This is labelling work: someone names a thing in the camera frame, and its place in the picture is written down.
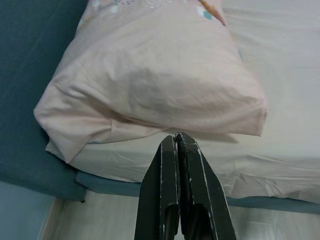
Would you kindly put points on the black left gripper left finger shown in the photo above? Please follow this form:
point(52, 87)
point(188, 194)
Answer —
point(160, 190)

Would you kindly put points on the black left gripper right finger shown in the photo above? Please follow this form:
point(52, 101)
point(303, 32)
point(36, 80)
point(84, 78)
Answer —
point(205, 195)

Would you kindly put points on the pink dotted pillow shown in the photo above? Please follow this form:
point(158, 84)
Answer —
point(155, 70)

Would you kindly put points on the mattress with beige sheet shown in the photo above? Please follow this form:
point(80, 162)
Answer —
point(280, 87)

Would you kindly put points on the teal upholstered headboard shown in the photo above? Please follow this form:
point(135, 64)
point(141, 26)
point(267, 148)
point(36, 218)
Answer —
point(27, 87)

